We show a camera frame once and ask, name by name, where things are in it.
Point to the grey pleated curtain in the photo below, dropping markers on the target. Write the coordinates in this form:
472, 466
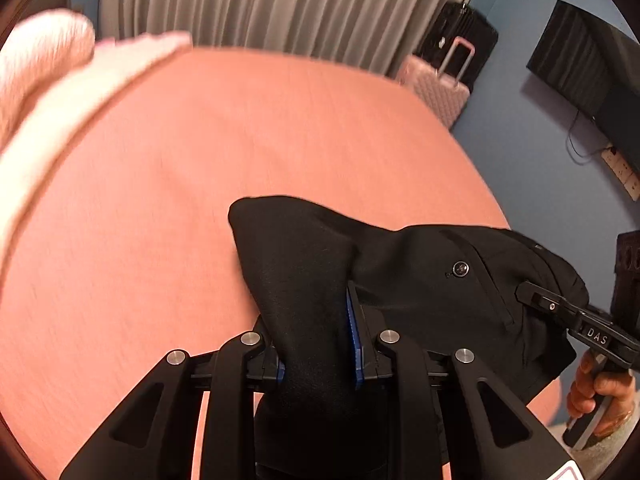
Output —
300, 0

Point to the pink quilted bed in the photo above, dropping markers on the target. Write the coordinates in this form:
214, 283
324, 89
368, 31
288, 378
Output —
200, 160

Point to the pink suitcase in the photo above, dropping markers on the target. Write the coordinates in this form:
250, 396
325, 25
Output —
430, 90

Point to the floral white pillow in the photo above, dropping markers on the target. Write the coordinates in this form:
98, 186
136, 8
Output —
45, 55

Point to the person's right hand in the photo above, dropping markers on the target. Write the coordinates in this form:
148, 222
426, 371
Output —
617, 397

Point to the black suitcase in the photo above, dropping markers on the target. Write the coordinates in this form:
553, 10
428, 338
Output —
450, 30

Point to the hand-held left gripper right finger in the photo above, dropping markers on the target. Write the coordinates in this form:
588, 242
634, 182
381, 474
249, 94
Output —
357, 350

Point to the beige wall socket strip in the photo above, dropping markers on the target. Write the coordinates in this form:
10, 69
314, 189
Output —
622, 167

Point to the black pants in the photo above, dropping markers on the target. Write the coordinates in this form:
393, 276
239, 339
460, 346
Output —
400, 260

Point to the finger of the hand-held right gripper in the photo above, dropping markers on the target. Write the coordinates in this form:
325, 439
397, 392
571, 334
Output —
545, 302

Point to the wall-mounted television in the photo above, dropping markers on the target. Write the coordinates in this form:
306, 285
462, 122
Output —
580, 60

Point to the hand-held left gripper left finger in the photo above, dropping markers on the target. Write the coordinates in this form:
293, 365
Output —
225, 410

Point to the pale pink blanket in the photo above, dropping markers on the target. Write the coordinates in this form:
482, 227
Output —
75, 110

